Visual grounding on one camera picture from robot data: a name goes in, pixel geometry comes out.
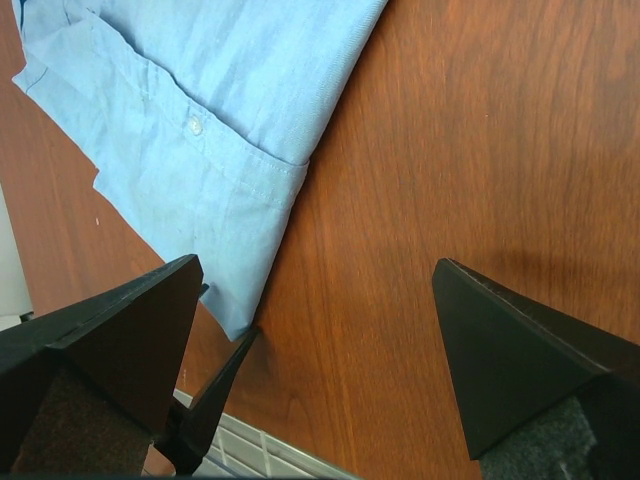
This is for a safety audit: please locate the light blue long sleeve shirt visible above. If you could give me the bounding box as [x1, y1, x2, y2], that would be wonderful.
[13, 1, 384, 340]

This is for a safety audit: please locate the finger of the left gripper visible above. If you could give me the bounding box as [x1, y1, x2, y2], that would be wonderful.
[154, 326, 260, 475]

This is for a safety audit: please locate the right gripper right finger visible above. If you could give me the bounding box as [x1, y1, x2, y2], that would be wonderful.
[432, 259, 639, 475]

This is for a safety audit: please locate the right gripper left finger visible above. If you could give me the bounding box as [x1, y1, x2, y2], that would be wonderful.
[1, 255, 203, 475]

